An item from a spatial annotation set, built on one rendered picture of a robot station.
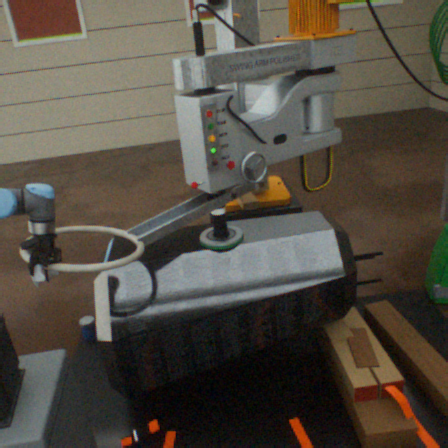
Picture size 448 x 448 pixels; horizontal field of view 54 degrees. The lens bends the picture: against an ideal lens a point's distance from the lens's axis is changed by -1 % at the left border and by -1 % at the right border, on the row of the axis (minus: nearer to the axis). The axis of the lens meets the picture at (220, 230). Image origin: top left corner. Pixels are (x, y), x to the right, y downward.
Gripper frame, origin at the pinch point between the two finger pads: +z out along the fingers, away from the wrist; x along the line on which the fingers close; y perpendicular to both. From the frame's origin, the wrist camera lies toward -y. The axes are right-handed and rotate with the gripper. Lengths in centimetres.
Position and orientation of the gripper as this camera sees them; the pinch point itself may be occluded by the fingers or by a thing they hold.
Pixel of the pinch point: (41, 281)
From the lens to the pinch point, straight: 177.8
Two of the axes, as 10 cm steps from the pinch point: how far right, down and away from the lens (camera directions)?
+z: -0.7, 9.5, 3.1
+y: 9.0, 2.0, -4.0
